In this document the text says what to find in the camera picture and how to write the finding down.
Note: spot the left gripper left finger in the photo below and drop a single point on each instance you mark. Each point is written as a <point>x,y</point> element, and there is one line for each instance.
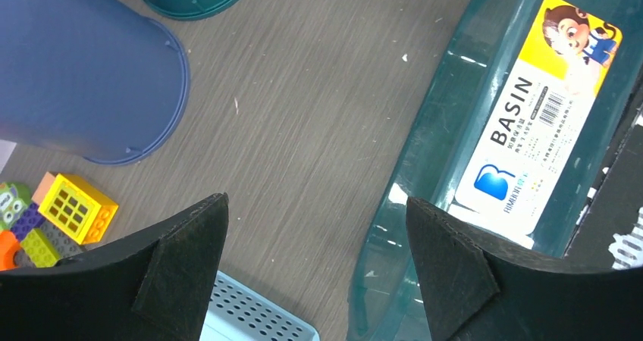
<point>154,284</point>

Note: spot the blue plastic bucket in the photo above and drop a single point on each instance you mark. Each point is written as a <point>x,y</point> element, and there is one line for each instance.
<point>91,78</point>

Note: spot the orange toy arch block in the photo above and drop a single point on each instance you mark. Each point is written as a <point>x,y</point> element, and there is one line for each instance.
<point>9,248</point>

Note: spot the grey toy base plate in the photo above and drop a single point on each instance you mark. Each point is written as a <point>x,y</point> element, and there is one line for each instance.
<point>65,246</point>

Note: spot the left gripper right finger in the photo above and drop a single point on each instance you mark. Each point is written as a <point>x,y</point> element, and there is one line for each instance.
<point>478,286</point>

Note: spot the purple toy block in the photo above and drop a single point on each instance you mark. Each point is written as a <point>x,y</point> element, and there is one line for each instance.
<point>30,219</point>

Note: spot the yellow toy block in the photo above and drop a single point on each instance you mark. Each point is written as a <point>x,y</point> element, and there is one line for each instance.
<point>78,209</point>

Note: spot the lime green long brick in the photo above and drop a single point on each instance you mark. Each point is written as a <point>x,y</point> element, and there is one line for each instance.
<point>40,251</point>

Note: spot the teal plastic basket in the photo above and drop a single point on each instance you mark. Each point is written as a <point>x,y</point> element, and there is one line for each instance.
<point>384,301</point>

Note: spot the light blue plastic basket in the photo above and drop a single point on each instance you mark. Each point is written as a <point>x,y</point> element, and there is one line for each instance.
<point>236,312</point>

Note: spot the basin product label sticker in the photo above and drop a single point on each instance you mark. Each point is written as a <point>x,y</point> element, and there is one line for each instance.
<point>536,120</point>

